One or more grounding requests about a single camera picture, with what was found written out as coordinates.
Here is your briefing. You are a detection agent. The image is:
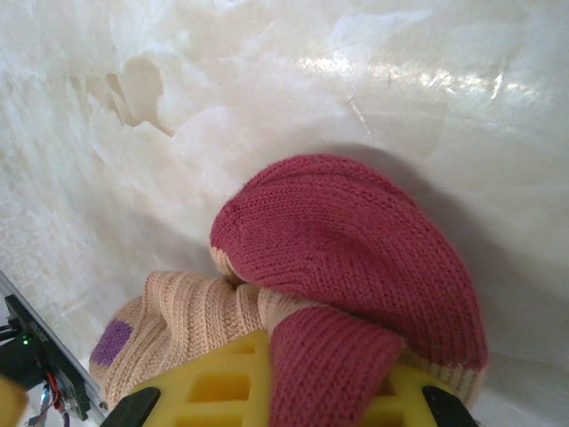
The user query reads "aluminium mounting rail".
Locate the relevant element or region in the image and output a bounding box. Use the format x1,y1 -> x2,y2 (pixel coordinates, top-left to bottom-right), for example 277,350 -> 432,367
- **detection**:
0,269 -> 110,420

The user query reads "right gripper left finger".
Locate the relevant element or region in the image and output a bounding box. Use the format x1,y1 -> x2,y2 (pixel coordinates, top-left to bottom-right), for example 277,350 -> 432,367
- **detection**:
100,329 -> 279,427

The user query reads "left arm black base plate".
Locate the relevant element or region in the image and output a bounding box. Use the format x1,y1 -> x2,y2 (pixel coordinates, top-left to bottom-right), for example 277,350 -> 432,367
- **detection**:
3,295 -> 92,422

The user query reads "beige sock with red toe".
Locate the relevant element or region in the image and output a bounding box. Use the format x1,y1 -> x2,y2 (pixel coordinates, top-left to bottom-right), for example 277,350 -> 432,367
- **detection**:
88,153 -> 489,427

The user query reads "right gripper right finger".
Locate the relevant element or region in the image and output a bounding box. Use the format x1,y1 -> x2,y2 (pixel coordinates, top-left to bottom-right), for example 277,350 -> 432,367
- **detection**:
375,360 -> 482,427

